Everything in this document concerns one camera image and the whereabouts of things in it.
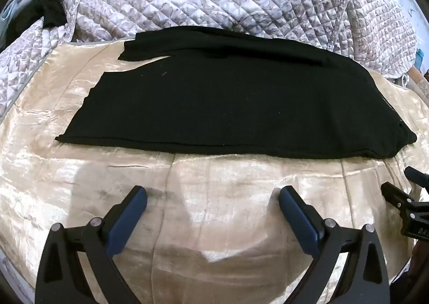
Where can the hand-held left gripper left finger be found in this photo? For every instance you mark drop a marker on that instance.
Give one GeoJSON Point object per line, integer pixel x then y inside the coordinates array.
{"type": "Point", "coordinates": [131, 210]}

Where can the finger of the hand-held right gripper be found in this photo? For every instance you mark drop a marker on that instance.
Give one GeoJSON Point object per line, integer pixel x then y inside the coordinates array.
{"type": "Point", "coordinates": [419, 176]}
{"type": "Point", "coordinates": [395, 195]}

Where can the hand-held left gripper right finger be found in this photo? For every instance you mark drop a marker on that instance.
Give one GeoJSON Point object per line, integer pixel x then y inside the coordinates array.
{"type": "Point", "coordinates": [296, 210]}

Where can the black pants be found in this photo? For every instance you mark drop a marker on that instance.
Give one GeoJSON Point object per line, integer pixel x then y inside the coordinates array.
{"type": "Point", "coordinates": [234, 106]}

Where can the person's dark clothing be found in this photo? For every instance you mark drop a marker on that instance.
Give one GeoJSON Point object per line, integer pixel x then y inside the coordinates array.
{"type": "Point", "coordinates": [417, 267]}

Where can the beige satin blanket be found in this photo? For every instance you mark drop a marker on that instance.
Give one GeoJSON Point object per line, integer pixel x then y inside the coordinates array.
{"type": "Point", "coordinates": [218, 190]}

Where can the blue box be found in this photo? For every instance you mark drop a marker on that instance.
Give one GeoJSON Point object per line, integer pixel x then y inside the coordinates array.
{"type": "Point", "coordinates": [419, 58]}

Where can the black garment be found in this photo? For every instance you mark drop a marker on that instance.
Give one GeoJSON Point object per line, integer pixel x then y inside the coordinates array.
{"type": "Point", "coordinates": [53, 6]}

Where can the pile of dark clothes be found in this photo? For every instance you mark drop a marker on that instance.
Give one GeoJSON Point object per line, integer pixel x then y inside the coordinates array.
{"type": "Point", "coordinates": [16, 9]}

